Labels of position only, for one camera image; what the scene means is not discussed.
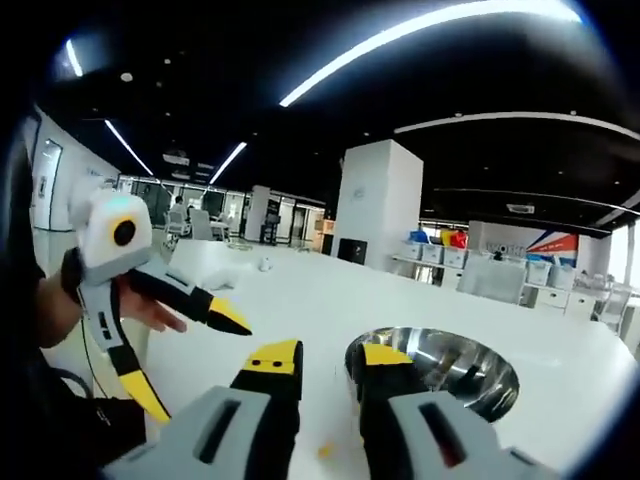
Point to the red bag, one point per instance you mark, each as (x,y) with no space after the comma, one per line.
(459,240)

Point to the stainless steel bowl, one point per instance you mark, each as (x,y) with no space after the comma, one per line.
(480,370)

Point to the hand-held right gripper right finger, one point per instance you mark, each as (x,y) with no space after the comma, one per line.
(415,435)

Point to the white plastic bag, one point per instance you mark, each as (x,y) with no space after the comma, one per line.
(225,279)

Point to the ceiling projector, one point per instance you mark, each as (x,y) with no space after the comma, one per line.
(176,159)

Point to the white square pillar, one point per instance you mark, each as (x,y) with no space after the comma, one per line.
(375,200)

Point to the white office chair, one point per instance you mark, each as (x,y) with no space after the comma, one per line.
(180,223)

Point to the yellow bag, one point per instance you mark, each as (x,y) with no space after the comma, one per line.
(447,237)

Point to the black cabinet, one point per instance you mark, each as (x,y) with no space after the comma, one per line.
(352,251)

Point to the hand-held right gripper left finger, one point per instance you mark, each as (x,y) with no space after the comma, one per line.
(235,430)

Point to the red and blue wall banner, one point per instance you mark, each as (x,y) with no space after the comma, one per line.
(555,247)

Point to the person's left hand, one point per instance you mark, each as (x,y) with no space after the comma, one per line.
(145,310)

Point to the blue bag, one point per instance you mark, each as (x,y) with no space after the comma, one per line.
(419,236)

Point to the long ceiling light strip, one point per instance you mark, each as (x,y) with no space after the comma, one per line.
(400,35)

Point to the ceiling air vent unit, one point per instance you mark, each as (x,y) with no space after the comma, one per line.
(520,208)

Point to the single yellow QQ candy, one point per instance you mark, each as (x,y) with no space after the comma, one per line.
(325,451)

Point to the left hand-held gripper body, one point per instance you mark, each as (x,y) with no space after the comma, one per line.
(102,255)

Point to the white mesh chair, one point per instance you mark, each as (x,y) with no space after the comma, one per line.
(490,280)

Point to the white drawer cabinet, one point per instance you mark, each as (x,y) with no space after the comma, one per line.
(562,302)

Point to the white storage bin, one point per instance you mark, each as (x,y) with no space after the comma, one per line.
(455,257)
(433,255)
(562,277)
(537,272)
(414,251)

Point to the small white bottle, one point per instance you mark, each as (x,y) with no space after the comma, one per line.
(265,264)

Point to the white table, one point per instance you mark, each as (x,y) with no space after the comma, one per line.
(300,310)

